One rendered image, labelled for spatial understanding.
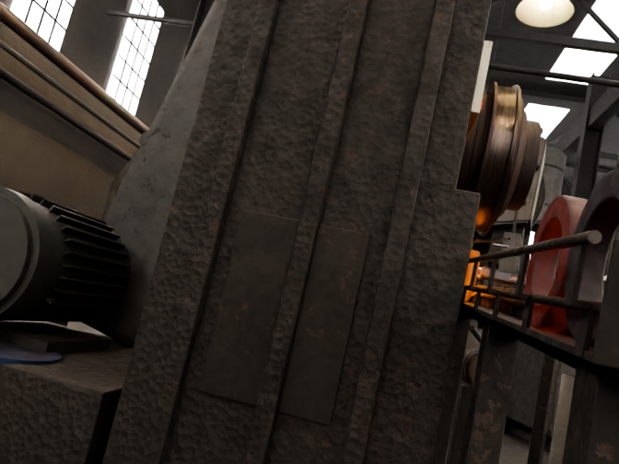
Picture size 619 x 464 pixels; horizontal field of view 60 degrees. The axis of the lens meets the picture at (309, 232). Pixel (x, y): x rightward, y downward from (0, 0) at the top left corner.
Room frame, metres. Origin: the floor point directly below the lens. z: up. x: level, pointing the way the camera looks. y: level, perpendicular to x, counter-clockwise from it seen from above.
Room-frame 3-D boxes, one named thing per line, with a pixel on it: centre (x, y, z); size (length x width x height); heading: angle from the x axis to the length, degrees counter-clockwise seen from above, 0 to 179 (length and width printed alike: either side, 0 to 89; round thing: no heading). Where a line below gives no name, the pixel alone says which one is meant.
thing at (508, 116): (1.60, -0.50, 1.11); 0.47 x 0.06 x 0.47; 170
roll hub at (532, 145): (1.59, -0.59, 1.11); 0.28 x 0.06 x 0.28; 170
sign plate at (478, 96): (1.29, -0.33, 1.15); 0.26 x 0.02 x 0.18; 170
